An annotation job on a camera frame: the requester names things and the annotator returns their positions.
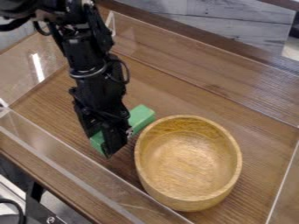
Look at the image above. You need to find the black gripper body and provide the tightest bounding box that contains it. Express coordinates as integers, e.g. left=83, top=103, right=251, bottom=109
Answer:
left=68, top=53, right=132, bottom=138

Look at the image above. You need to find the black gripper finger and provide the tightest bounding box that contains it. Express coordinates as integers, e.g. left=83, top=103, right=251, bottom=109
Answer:
left=100, top=121, right=131, bottom=158

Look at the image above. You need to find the black table leg bracket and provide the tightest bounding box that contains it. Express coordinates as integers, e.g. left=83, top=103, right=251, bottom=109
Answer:
left=24, top=182, right=66, bottom=224

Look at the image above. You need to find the clear acrylic front wall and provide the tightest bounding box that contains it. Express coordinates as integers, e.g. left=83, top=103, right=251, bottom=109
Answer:
left=0, top=107, right=192, bottom=224

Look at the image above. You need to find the clear acrylic corner bracket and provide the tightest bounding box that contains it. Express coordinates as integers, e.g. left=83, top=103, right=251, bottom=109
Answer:
left=105, top=11, right=117, bottom=36

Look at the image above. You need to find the green rectangular block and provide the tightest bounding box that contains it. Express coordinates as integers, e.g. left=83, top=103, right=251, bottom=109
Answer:
left=89, top=104, right=155, bottom=158

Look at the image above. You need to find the black cable under table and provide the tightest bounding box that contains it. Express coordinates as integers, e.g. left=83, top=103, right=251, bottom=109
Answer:
left=0, top=198, right=28, bottom=224

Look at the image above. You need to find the brown wooden bowl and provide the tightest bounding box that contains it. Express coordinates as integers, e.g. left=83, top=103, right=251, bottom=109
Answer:
left=135, top=115, right=243, bottom=212

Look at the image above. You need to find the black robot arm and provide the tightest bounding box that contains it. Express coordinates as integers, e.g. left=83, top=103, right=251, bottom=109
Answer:
left=0, top=0, right=129, bottom=158

